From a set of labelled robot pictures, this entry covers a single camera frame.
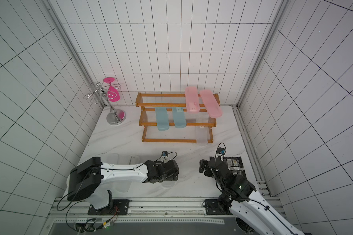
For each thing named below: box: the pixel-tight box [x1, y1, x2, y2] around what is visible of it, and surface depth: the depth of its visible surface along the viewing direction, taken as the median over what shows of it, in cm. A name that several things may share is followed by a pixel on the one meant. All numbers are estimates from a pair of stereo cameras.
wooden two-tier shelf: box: [135, 92, 221, 143], surface depth 96 cm
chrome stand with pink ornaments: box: [83, 76, 127, 126], surface depth 108 cm
